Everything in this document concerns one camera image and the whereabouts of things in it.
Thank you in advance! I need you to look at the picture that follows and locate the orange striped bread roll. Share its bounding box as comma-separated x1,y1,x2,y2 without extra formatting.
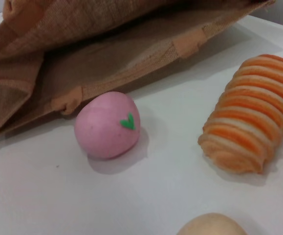
197,54,283,175

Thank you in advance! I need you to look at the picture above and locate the brown jute handbag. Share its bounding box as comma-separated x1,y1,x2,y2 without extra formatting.
0,0,276,143

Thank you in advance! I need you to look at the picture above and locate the beige round fruit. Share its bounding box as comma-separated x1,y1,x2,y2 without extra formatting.
176,212,247,235

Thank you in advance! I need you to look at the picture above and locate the pink peach toy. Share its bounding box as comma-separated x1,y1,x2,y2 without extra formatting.
74,91,141,161

